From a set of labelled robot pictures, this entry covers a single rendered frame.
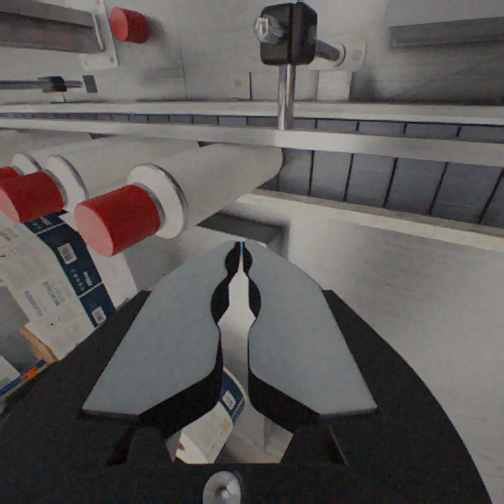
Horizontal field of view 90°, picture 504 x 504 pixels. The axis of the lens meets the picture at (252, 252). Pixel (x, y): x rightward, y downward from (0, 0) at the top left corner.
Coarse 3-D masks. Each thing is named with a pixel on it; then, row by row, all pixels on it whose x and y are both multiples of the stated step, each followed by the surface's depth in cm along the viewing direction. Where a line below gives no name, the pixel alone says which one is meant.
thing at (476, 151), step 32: (32, 128) 34; (64, 128) 31; (96, 128) 28; (128, 128) 26; (160, 128) 24; (192, 128) 22; (224, 128) 21; (256, 128) 20; (448, 160) 15; (480, 160) 14
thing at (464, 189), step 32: (320, 128) 25; (352, 128) 23; (384, 128) 22; (416, 128) 21; (448, 128) 20; (480, 128) 19; (288, 160) 28; (320, 160) 26; (352, 160) 25; (384, 160) 23; (416, 160) 22; (288, 192) 30; (320, 192) 28; (352, 192) 26; (384, 192) 25; (416, 192) 23; (448, 192) 22; (480, 192) 21; (480, 224) 22
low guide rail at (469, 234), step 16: (256, 192) 28; (272, 192) 28; (288, 208) 27; (304, 208) 26; (320, 208) 25; (336, 208) 24; (352, 208) 24; (368, 208) 24; (368, 224) 23; (384, 224) 23; (400, 224) 22; (416, 224) 21; (432, 224) 21; (448, 224) 21; (464, 224) 21; (448, 240) 21; (464, 240) 20; (480, 240) 20; (496, 240) 19
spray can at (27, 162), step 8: (112, 136) 30; (120, 136) 31; (128, 136) 31; (136, 136) 32; (72, 144) 26; (80, 144) 27; (88, 144) 27; (96, 144) 28; (104, 144) 28; (24, 152) 23; (32, 152) 24; (40, 152) 24; (48, 152) 24; (56, 152) 25; (64, 152) 25; (16, 160) 23; (24, 160) 23; (32, 160) 23; (40, 160) 23; (0, 168) 22; (8, 168) 22; (16, 168) 23; (24, 168) 23; (32, 168) 23; (40, 168) 23; (0, 176) 22; (8, 176) 22
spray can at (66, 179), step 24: (120, 144) 25; (144, 144) 26; (168, 144) 28; (192, 144) 31; (48, 168) 20; (72, 168) 20; (96, 168) 22; (120, 168) 24; (0, 192) 18; (24, 192) 18; (48, 192) 20; (72, 192) 21; (96, 192) 22; (24, 216) 19
